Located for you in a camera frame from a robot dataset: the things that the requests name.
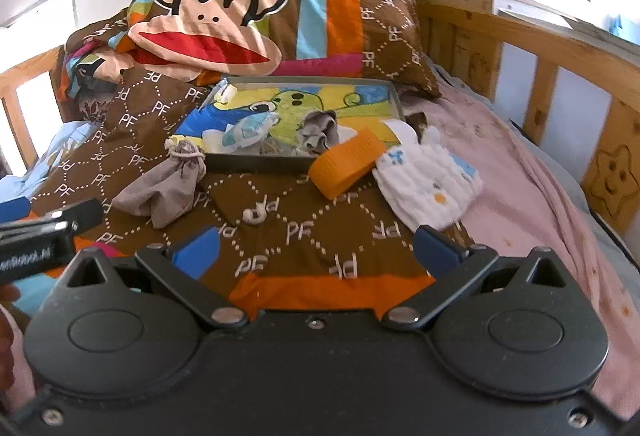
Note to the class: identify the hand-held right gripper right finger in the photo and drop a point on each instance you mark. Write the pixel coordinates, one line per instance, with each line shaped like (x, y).
(432, 252)

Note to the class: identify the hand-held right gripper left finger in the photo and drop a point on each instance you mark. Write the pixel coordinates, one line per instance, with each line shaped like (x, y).
(197, 252)

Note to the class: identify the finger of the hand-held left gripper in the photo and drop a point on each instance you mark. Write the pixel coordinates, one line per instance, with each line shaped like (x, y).
(82, 215)
(12, 210)

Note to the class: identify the grey sock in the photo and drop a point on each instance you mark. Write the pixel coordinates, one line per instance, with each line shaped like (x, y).
(165, 186)
(317, 132)

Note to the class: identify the white and blue sock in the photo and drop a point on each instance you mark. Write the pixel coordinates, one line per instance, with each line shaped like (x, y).
(247, 131)

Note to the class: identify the shallow cartoon print tray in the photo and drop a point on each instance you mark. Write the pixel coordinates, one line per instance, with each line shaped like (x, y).
(300, 101)

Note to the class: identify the person's left hand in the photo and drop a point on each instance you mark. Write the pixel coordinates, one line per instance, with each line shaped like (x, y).
(4, 341)

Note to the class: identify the white printed gauze cloth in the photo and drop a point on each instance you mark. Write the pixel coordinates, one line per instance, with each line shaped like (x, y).
(425, 183)

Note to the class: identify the brown patterned quilt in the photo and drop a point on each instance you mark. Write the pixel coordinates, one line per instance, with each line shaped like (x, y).
(300, 231)

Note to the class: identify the pink blanket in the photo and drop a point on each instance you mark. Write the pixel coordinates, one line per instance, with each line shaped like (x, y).
(525, 196)

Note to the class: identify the white folded cloth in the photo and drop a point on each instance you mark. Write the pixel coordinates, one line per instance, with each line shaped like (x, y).
(402, 132)

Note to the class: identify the orange folded cloth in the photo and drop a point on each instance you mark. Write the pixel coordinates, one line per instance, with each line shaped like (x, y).
(345, 163)

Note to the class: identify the small white cloth piece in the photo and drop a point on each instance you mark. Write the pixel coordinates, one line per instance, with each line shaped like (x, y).
(226, 92)

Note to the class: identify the window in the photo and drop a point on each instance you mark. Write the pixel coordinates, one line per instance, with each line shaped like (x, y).
(45, 11)

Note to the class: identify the brown patterned pillow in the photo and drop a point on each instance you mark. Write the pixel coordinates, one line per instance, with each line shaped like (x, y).
(395, 26)

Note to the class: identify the striped monkey pillow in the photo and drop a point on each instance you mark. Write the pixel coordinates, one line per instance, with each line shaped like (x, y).
(230, 16)

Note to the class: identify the sheets of paper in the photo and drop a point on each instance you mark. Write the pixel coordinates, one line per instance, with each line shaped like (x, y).
(547, 18)

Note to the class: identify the blue fabric bag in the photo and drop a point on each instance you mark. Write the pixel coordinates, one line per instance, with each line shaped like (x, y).
(615, 23)

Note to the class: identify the wooden bed frame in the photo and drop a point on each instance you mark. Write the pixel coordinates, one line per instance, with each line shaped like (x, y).
(545, 91)

